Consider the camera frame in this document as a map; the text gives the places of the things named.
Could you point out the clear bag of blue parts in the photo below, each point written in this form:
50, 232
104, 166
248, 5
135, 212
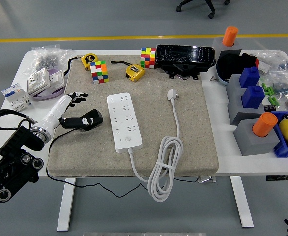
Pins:
282, 86

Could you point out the black strip under table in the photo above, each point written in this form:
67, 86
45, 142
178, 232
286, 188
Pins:
281, 178

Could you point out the grey block with hole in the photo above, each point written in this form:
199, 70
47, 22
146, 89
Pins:
252, 145
217, 45

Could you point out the stickerless rubik's cube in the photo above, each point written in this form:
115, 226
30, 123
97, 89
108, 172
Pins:
148, 59

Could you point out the orange cylinder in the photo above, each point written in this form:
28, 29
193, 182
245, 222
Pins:
264, 125
230, 37

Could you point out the beige fabric mat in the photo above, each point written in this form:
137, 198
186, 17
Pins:
195, 147

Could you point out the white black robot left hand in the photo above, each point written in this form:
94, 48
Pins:
55, 110

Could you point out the clear bag of small parts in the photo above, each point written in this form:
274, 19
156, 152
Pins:
274, 60

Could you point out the black cloth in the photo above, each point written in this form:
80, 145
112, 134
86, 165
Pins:
232, 65

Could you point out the clear bag of metal nuts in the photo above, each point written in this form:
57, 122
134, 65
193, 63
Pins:
47, 60

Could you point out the white blue bowl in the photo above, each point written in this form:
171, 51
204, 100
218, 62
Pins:
221, 78

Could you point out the blue block with knob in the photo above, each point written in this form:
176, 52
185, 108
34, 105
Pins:
249, 77
253, 97

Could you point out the yellow tape measure round label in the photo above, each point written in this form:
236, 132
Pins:
89, 60

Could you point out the black device cracked screen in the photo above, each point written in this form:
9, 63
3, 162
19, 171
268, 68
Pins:
183, 55

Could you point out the grey base block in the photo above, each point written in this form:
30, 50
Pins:
233, 84
235, 108

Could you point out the white table leg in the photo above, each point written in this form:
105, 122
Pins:
242, 204
66, 206

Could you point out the small black circuit board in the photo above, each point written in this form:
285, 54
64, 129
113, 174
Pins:
269, 108

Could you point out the white-edged rubik's cube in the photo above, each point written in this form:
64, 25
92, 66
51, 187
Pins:
99, 73

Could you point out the blue plastic bin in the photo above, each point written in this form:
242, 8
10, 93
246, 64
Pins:
281, 150

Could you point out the white wall socket box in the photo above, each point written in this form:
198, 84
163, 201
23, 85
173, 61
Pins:
37, 82

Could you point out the purple tape roll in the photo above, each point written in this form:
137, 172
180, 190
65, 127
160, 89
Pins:
48, 94

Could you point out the small metal clip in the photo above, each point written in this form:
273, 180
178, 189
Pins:
213, 78

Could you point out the white circuit breaker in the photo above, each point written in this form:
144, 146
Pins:
13, 94

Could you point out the green peg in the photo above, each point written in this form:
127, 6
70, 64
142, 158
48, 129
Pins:
276, 101
271, 101
265, 89
271, 90

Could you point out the black office chair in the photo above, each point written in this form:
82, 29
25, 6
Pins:
209, 6

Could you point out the silver metal bracket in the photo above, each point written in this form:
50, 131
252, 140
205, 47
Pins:
206, 179

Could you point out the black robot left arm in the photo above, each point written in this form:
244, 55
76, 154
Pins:
11, 169

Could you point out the white wall socket panel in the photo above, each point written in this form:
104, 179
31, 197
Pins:
56, 78

